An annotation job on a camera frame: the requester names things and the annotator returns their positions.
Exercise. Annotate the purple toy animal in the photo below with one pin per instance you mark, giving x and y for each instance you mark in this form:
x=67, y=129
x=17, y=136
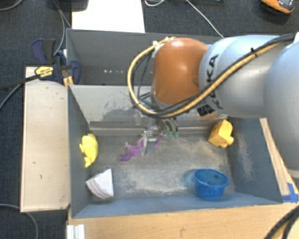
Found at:
x=130, y=152

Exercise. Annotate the yellow toy block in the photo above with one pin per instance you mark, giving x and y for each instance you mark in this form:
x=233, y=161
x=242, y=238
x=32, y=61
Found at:
x=221, y=133

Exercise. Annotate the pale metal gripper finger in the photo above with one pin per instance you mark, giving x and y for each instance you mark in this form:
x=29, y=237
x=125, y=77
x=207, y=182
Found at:
x=144, y=143
x=151, y=147

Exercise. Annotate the pale wood flat board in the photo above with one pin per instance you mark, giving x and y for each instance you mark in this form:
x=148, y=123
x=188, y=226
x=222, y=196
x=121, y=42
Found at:
x=44, y=146

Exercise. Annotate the white striped wedge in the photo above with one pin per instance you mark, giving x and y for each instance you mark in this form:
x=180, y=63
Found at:
x=102, y=184

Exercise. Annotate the yellow toy fish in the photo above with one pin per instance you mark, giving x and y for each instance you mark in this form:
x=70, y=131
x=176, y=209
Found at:
x=90, y=148

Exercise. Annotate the blue plastic bowl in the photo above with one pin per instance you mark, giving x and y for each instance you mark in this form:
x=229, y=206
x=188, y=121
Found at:
x=210, y=184

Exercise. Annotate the grey metal bin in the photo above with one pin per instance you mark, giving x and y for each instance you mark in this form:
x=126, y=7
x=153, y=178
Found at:
x=164, y=178

